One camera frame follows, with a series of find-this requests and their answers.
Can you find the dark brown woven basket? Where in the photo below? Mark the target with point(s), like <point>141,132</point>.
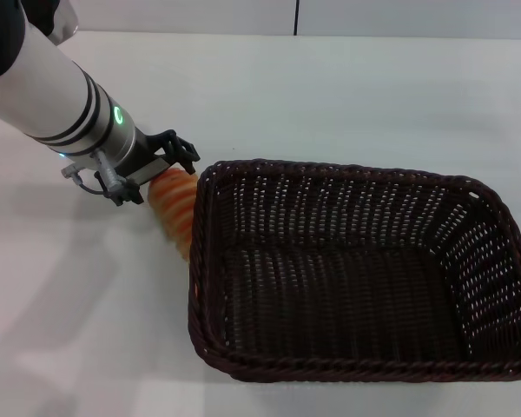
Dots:
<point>330,304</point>

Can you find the orange striped bread roll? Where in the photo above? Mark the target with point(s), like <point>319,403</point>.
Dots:
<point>173,204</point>

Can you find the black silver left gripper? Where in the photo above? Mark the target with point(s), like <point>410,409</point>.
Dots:
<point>152,170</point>

